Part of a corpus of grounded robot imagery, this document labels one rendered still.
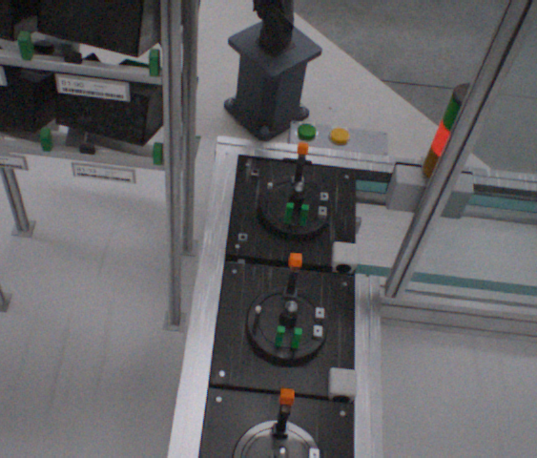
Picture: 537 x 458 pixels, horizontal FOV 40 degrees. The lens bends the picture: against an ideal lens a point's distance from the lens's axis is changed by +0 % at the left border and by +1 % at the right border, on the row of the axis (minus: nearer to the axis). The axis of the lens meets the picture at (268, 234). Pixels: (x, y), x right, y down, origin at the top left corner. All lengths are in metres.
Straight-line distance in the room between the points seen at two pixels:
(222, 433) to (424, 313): 0.45
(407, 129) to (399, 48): 1.62
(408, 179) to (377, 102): 0.69
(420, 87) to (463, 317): 1.91
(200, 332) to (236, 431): 0.19
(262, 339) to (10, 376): 0.45
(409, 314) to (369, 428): 0.27
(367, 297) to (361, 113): 0.57
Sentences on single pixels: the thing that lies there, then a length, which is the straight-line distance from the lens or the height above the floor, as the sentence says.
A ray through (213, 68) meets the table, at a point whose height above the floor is 0.86.
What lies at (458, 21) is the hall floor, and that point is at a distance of 3.62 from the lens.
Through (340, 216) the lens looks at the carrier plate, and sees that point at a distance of 1.43.
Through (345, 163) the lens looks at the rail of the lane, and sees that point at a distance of 1.53.
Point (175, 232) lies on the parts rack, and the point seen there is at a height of 1.16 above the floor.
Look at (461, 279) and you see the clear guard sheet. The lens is 1.34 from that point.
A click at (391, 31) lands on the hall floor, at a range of 3.45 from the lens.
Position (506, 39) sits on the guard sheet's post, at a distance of 0.93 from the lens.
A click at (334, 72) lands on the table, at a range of 1.87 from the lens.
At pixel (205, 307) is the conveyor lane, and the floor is 0.95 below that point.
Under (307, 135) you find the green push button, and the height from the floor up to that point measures 0.97.
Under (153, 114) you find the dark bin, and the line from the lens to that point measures 1.06.
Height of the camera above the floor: 2.09
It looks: 54 degrees down
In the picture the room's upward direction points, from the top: 10 degrees clockwise
